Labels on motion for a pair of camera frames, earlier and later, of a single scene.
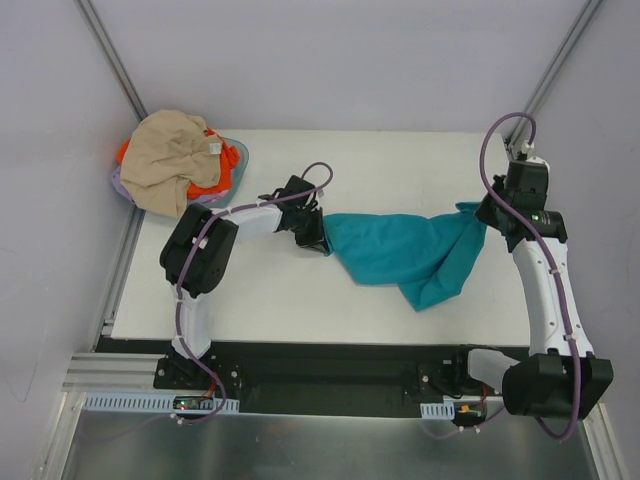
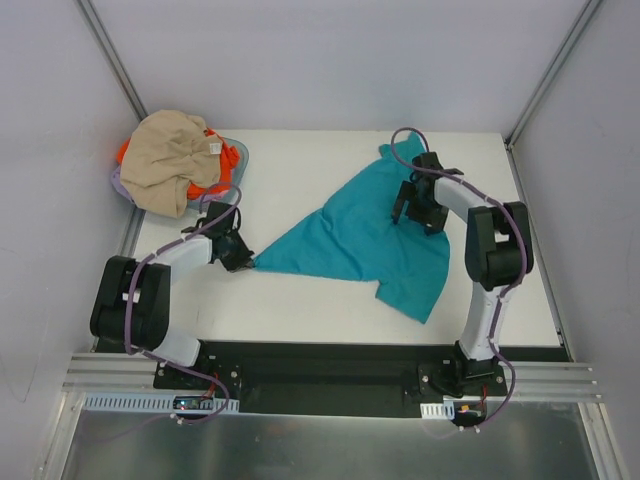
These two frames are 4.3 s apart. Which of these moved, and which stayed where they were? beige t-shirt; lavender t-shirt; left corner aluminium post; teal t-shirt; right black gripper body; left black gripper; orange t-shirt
Moved: left black gripper; right black gripper body; teal t-shirt
Stayed: orange t-shirt; left corner aluminium post; lavender t-shirt; beige t-shirt
